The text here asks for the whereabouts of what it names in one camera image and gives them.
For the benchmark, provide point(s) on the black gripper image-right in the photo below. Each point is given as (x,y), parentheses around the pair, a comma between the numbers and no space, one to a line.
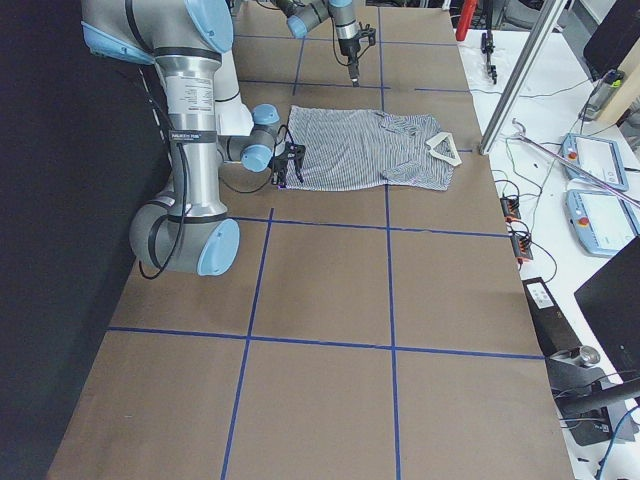
(346,48)

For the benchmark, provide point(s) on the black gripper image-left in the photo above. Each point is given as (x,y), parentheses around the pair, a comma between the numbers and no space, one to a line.
(286,166)

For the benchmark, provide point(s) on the navy white striped polo shirt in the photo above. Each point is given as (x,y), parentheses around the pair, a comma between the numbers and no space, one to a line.
(348,150)

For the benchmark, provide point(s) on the silver robot arm image-left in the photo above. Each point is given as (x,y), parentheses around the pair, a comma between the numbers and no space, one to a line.
(186,227)

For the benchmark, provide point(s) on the red cylinder object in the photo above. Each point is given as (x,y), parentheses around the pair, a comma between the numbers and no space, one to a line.
(466,15)

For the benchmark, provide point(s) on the black tool on white table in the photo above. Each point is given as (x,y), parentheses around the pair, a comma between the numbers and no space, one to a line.
(487,49)

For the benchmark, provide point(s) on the orange connector block upper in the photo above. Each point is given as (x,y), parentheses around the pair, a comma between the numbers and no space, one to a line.
(510,208)

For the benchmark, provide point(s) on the orange connector block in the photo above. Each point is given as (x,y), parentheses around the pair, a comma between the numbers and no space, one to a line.
(521,244)
(510,208)

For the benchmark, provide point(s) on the orange connector block lower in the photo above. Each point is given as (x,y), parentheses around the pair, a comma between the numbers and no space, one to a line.
(521,244)

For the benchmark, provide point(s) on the upper teach pendant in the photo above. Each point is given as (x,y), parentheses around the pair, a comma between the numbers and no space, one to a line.
(598,157)

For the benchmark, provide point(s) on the teach pendant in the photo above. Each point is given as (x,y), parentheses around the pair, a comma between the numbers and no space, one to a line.
(598,157)
(603,223)

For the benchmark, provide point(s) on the black monitor upper right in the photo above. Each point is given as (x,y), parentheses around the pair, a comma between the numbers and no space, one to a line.
(613,38)

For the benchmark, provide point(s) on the black monitor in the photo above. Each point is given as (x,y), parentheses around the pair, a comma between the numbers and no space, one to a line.
(613,38)
(609,302)

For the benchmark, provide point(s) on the lower teach pendant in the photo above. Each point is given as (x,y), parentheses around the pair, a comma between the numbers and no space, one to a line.
(603,223)

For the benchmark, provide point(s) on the black box with white label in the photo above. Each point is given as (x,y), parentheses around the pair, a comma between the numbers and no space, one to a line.
(553,331)

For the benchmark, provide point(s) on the black monitor lower right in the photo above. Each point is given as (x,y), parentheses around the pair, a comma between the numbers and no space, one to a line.
(609,302)

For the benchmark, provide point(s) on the black monitor stand base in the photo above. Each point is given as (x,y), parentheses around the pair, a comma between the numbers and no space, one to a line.
(591,403)

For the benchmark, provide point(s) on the aluminium frame post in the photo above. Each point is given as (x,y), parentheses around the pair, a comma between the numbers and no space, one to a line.
(536,40)

